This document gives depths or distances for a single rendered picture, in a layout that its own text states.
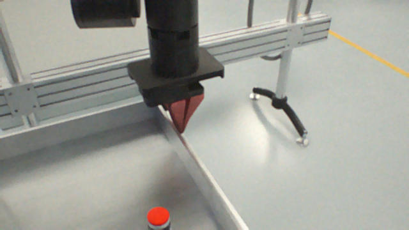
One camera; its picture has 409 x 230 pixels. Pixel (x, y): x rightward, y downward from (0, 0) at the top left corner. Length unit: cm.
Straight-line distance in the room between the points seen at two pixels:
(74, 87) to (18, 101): 19
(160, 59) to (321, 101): 186
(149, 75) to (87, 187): 15
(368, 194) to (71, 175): 144
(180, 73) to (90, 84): 102
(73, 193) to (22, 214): 6
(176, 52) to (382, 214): 140
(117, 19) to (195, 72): 10
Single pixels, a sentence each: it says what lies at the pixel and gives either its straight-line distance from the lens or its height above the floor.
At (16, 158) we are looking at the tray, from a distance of 52.
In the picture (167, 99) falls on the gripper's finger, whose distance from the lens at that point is 42.
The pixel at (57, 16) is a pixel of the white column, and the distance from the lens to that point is 192.
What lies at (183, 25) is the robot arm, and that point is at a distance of 39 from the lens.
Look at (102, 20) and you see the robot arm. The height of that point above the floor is 106.
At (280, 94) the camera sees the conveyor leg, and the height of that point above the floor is 17.
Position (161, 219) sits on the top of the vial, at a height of 93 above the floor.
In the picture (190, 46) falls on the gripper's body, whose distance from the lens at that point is 41.
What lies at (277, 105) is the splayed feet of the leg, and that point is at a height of 11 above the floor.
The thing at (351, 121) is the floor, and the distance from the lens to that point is 212.
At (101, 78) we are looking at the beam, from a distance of 140.
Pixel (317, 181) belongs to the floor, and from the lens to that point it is 172.
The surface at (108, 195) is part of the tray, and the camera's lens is 44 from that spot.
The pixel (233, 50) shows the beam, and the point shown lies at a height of 49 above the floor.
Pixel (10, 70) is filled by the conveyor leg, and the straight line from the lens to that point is 136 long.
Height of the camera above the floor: 121
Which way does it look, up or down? 38 degrees down
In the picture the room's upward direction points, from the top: straight up
